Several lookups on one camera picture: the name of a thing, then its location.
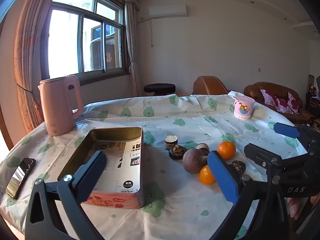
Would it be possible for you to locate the dark cluttered shelf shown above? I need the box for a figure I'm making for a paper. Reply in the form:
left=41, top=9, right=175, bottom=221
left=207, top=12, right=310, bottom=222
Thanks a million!
left=305, top=74, right=320, bottom=122

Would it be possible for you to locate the sliding glass window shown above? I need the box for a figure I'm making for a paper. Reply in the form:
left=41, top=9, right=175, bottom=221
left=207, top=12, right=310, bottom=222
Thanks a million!
left=41, top=0, right=125, bottom=80

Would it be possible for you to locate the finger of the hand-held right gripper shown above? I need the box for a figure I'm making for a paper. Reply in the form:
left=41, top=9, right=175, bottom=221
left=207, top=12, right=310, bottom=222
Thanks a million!
left=273, top=122, right=312, bottom=145
left=244, top=144, right=285, bottom=173

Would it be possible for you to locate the brown leather sofa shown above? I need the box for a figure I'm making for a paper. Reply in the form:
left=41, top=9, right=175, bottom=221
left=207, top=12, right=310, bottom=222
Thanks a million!
left=244, top=82, right=315, bottom=124

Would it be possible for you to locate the pink floral cloth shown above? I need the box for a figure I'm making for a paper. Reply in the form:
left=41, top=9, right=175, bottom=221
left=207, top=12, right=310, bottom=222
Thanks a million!
left=287, top=197, right=318, bottom=230

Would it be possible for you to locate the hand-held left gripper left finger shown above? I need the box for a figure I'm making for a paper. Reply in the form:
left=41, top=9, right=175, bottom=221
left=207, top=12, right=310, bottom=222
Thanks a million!
left=24, top=150, right=108, bottom=240

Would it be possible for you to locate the pink floral cushion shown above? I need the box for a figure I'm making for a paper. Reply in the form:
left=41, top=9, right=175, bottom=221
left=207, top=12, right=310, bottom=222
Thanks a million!
left=287, top=92, right=303, bottom=114
left=260, top=89, right=290, bottom=113

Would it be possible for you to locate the pale narrow curtain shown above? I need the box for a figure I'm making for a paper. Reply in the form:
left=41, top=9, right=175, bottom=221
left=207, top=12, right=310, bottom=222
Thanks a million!
left=124, top=1, right=141, bottom=97

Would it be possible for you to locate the metal tin box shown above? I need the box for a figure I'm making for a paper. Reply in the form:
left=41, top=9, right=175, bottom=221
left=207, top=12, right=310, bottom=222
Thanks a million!
left=57, top=127, right=145, bottom=209

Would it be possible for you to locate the white wall air conditioner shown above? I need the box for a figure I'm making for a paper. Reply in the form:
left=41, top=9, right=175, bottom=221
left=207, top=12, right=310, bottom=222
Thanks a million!
left=149, top=4, right=187, bottom=18

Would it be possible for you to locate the large textured orange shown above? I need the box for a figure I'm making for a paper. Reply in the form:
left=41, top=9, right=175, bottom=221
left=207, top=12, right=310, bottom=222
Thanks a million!
left=217, top=141, right=236, bottom=160

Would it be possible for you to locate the round brown stemmed fruit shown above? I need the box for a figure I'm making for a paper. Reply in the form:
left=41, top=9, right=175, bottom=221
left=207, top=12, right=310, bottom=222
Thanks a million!
left=182, top=148, right=208, bottom=174

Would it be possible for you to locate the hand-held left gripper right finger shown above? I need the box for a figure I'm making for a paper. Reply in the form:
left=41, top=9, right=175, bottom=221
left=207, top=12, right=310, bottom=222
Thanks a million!
left=207, top=151, right=297, bottom=240

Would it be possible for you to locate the white tablecloth green cloud print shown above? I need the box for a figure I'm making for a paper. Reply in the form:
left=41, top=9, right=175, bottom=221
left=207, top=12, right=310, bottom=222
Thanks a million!
left=0, top=94, right=308, bottom=240

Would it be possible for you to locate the pink patterned curtain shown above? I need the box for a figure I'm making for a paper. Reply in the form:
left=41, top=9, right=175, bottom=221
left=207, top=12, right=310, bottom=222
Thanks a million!
left=14, top=0, right=72, bottom=133

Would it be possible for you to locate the pink cartoon cup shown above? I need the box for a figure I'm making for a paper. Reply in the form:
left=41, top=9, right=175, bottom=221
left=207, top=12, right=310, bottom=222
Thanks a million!
left=234, top=95, right=255, bottom=120

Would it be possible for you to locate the small dark mangosteen piece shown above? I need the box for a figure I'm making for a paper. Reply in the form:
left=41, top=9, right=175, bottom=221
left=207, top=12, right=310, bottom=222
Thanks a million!
left=231, top=160, right=247, bottom=175

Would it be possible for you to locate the reddish mangosteen piece white rim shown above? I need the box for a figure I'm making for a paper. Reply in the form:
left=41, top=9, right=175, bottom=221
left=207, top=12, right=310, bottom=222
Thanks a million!
left=195, top=143, right=210, bottom=157

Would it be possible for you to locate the pink electric kettle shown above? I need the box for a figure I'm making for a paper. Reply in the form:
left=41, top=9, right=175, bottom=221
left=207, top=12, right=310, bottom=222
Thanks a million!
left=37, top=75, right=84, bottom=137

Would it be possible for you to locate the round dark stool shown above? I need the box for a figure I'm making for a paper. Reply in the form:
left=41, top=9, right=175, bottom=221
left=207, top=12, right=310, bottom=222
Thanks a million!
left=144, top=83, right=176, bottom=97

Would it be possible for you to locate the small smooth orange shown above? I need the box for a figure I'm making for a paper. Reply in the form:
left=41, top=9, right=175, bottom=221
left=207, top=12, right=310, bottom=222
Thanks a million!
left=199, top=165, right=217, bottom=185

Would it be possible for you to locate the dark whole mangosteen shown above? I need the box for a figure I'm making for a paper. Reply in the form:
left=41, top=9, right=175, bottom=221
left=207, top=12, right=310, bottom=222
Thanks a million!
left=169, top=145, right=185, bottom=160

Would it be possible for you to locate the black smartphone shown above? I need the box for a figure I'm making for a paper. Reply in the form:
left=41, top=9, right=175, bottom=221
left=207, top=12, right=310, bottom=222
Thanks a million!
left=5, top=157, right=37, bottom=200

